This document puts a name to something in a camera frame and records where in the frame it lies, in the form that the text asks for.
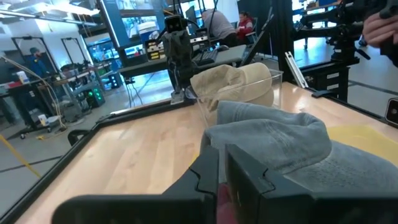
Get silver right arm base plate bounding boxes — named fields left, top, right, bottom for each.
left=170, top=91, right=187, bottom=106

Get yellow plastic tray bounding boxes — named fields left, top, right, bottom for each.
left=189, top=124, right=398, bottom=167

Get black workbench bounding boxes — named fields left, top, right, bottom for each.
left=0, top=73, right=65, bottom=139

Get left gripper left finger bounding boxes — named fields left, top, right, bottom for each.
left=50, top=145, right=221, bottom=224

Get grey baseball cap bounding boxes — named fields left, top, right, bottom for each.
left=160, top=29, right=196, bottom=80
left=200, top=100, right=398, bottom=200

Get black box yellow labels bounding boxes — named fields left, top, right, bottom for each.
left=144, top=39, right=166, bottom=62

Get grey desk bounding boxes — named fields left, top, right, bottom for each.
left=119, top=44, right=249, bottom=79

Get blue-lit display screen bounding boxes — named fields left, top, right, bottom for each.
left=120, top=14, right=162, bottom=40

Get clear plastic bin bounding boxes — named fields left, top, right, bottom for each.
left=185, top=68, right=284, bottom=128

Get black aluminium table frame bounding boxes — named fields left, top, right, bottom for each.
left=0, top=0, right=388, bottom=224

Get silver aluminium bar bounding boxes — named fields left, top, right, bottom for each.
left=284, top=50, right=309, bottom=90

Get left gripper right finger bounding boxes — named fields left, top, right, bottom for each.
left=224, top=142, right=398, bottom=224

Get person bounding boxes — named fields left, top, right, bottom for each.
left=235, top=11, right=255, bottom=45
left=25, top=46, right=48, bottom=79
left=200, top=8, right=238, bottom=48

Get black table-edge mount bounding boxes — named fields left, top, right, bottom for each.
left=384, top=97, right=398, bottom=128

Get black curved cable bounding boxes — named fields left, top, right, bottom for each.
left=67, top=128, right=91, bottom=147

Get black keyboard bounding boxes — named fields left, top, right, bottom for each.
left=192, top=49, right=219, bottom=67

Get tan baseball cap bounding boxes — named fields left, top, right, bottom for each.
left=189, top=62, right=274, bottom=105
left=214, top=87, right=275, bottom=110

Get person's hand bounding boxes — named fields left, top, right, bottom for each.
left=362, top=11, right=398, bottom=48

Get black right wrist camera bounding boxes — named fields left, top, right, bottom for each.
left=164, top=14, right=185, bottom=34

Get white bottle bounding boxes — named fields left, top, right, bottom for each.
left=16, top=70, right=31, bottom=85

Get black equipment stand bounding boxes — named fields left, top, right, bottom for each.
left=292, top=0, right=373, bottom=101

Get black computer green lights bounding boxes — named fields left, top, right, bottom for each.
left=84, top=86, right=107, bottom=110

